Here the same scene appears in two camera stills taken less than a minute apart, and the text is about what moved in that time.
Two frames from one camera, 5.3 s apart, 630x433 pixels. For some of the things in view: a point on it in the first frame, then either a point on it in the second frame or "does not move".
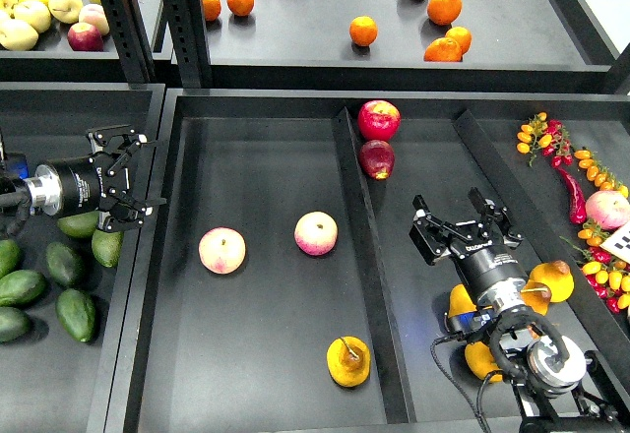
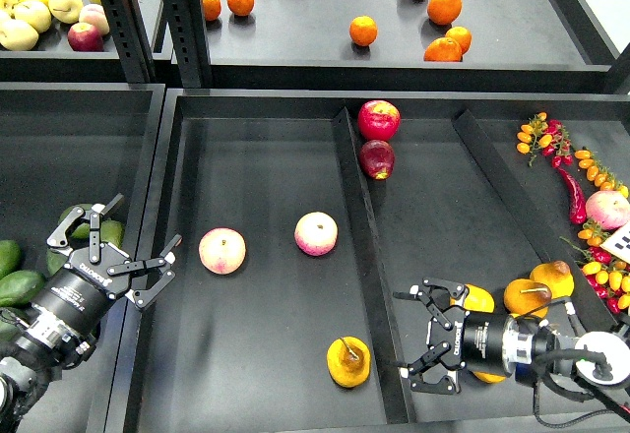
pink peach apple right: (608, 209) does not move
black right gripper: (479, 249) to (472, 340)
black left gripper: (99, 179) to (90, 288)
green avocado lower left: (21, 287) does not move
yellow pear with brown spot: (348, 360) does not move
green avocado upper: (82, 225) does not move
